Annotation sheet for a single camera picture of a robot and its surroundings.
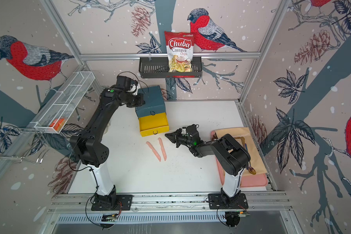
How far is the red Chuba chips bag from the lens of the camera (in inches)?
32.7

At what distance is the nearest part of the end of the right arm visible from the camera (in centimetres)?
74

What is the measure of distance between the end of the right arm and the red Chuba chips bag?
1.21 ft
